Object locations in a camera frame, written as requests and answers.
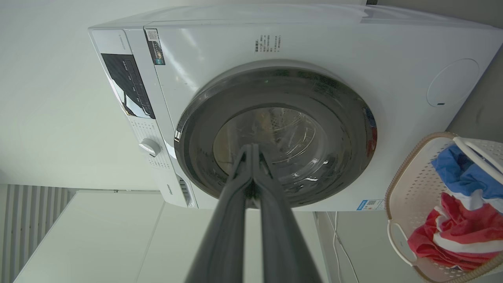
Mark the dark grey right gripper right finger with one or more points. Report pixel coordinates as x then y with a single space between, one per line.
279 236

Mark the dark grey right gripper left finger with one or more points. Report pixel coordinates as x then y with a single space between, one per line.
224 232

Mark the white washing machine control knob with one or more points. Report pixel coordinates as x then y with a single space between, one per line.
149 147

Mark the round dark washing machine door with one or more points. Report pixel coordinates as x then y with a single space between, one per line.
330 118

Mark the white front-load washing machine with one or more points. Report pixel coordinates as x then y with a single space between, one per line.
314 47

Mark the white cabinet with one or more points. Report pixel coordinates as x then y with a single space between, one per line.
118 243

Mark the white perforated laundry basket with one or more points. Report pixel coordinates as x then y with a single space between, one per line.
412 188

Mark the red white blue garment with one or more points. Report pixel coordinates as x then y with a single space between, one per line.
467 220

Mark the white slatted radiator panel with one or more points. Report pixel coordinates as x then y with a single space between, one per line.
29 216

